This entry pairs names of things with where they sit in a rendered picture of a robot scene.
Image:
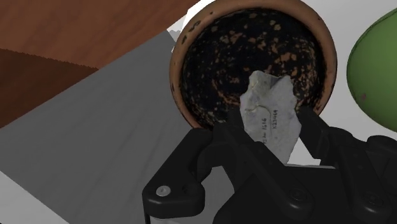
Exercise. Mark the green round fruit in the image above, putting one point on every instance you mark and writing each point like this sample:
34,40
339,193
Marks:
373,74

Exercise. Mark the grey stone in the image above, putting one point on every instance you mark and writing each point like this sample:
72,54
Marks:
269,115

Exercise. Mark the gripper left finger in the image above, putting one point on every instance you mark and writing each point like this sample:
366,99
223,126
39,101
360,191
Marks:
229,145

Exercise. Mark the brown speckled bowl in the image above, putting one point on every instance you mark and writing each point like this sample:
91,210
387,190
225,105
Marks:
248,56

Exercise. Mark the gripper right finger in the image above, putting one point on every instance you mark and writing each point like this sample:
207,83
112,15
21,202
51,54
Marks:
341,149

